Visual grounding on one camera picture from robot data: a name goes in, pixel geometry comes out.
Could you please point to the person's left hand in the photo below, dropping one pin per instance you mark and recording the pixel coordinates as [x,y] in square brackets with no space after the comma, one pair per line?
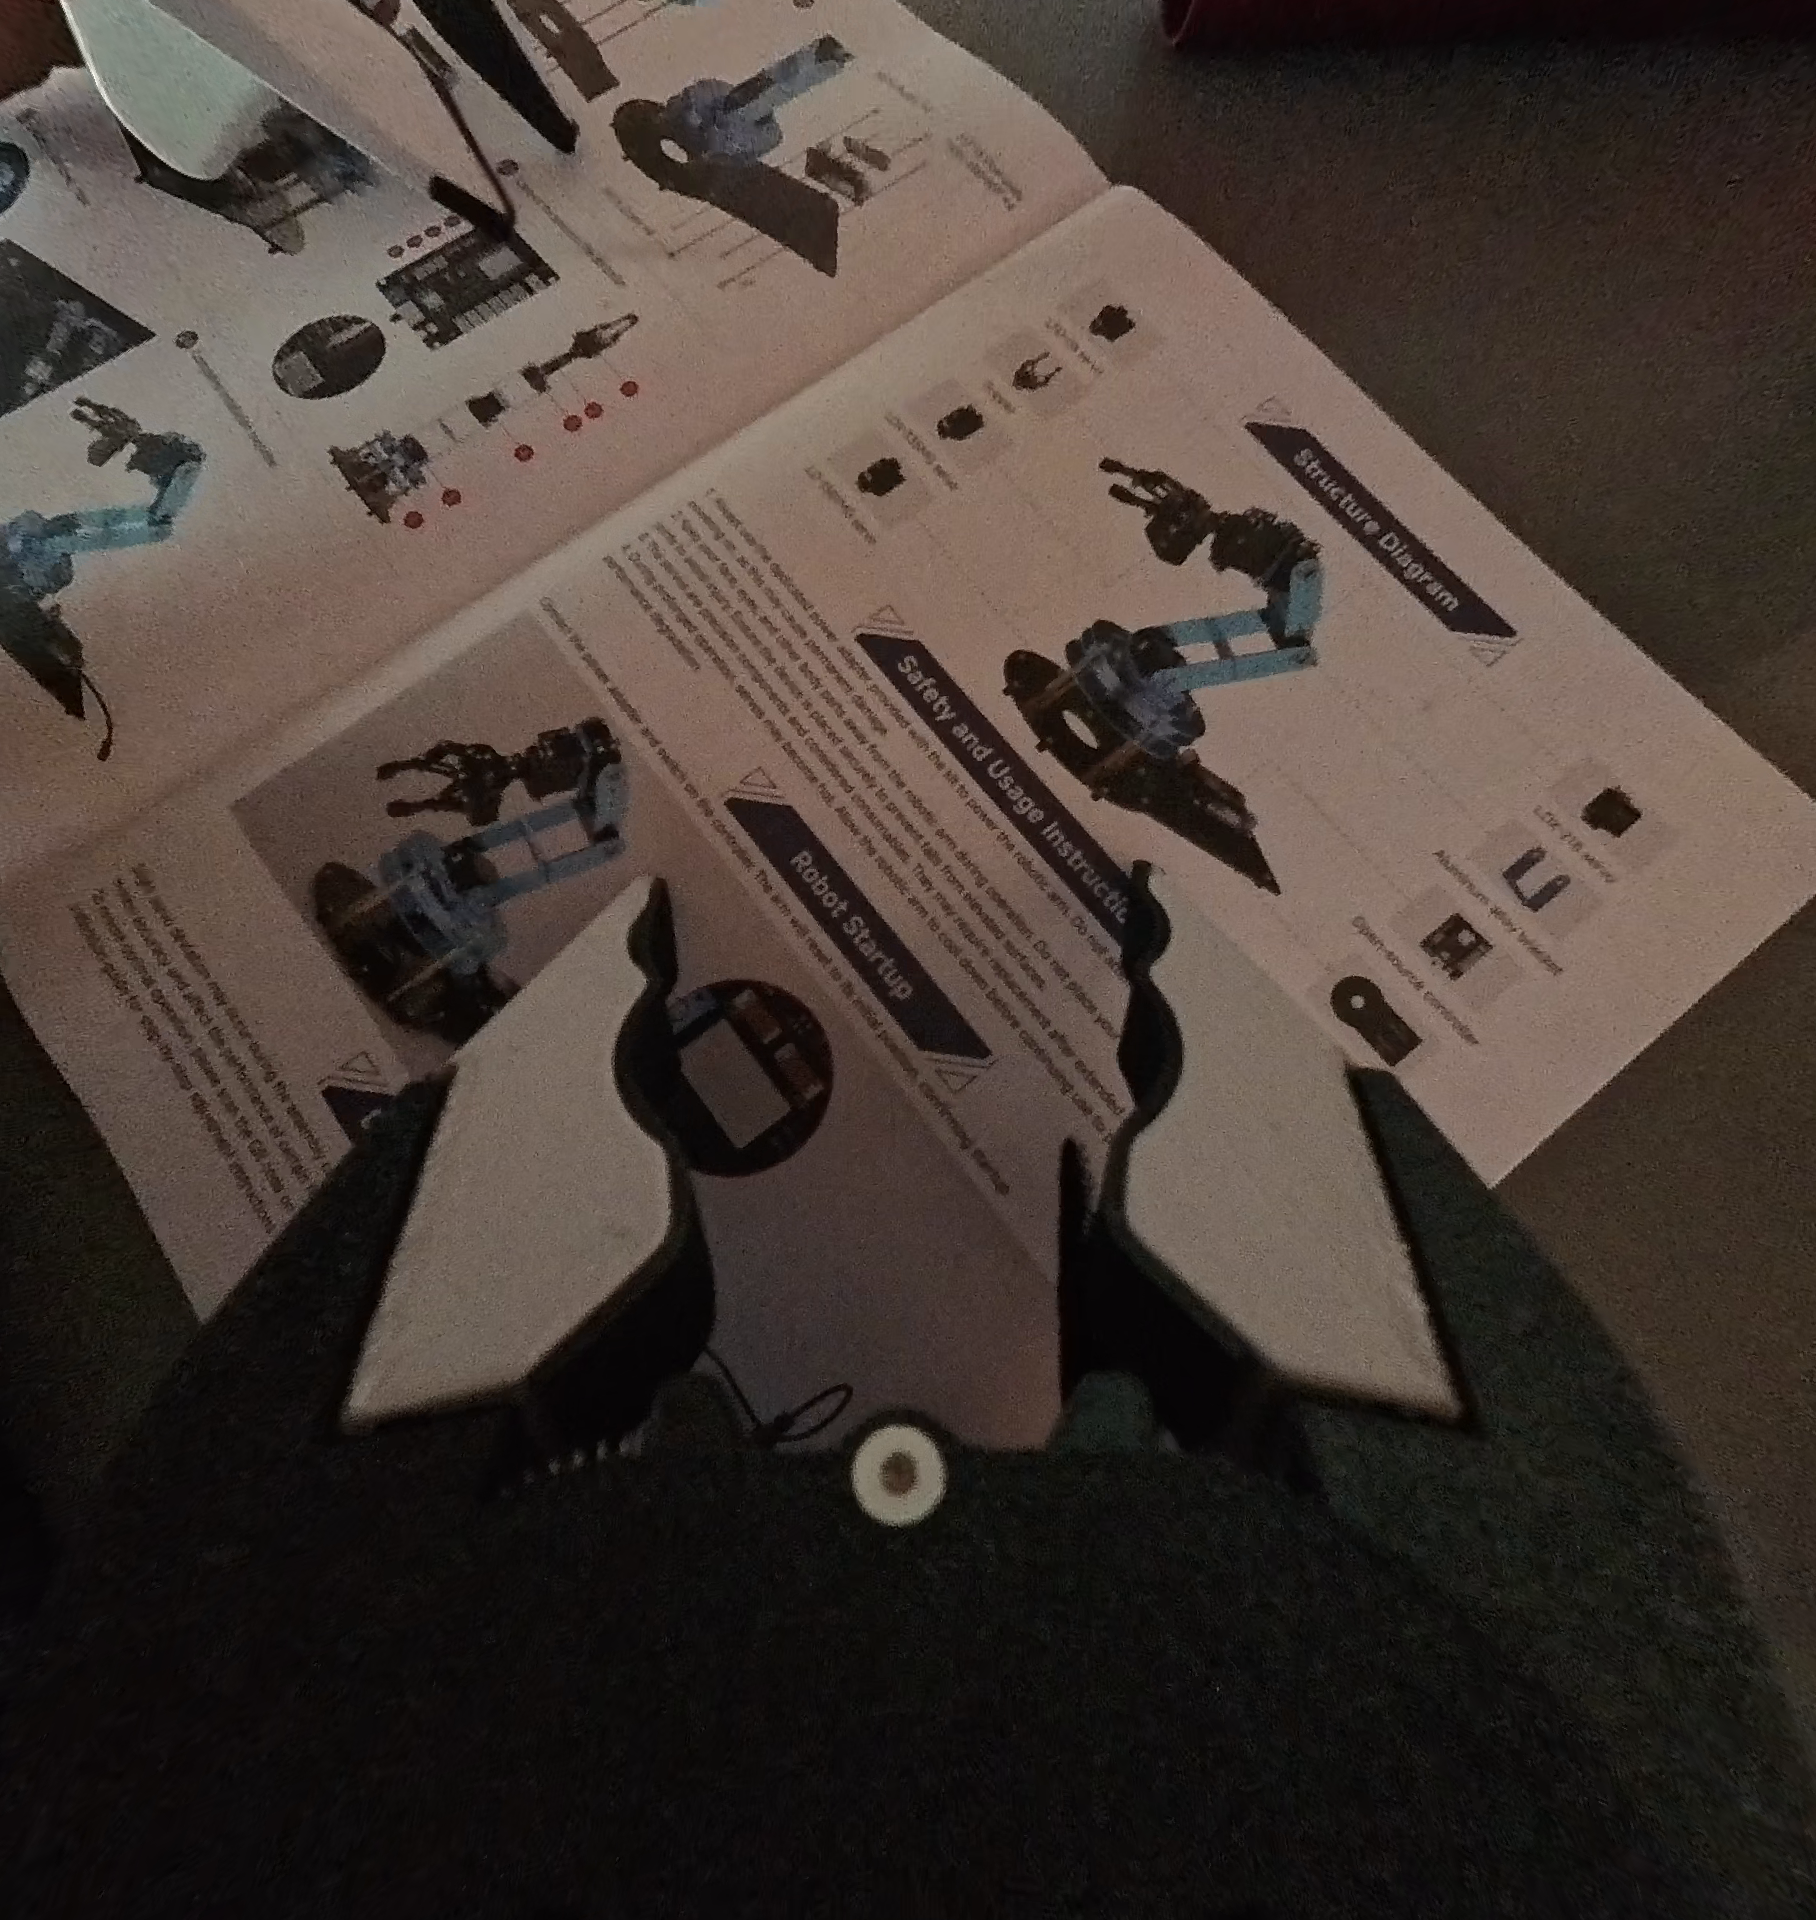
[7,45]

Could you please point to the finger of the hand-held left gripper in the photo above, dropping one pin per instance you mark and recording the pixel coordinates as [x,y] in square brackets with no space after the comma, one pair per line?
[527,83]
[338,74]

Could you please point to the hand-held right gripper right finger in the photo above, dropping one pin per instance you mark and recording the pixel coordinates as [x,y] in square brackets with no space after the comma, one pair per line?
[1284,1214]

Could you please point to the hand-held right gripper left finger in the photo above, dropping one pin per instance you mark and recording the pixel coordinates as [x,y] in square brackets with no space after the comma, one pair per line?
[534,1200]

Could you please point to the robot arm instruction booklet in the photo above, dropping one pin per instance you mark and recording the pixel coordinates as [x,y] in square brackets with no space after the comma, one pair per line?
[999,525]

